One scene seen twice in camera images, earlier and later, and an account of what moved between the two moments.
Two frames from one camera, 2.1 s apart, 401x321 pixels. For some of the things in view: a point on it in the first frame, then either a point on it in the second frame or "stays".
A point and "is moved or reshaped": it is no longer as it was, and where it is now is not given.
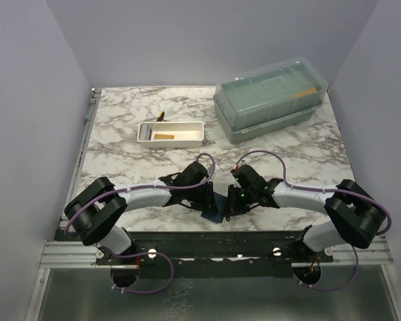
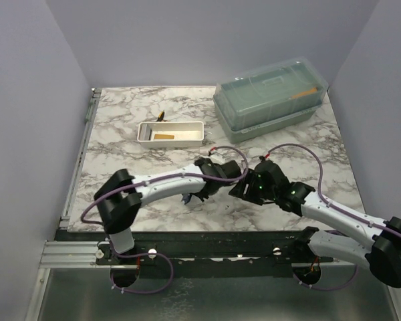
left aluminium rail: (61, 254) stays
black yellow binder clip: (160, 117) stays
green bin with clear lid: (269, 101) stays
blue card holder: (218, 215) is moved or reshaped
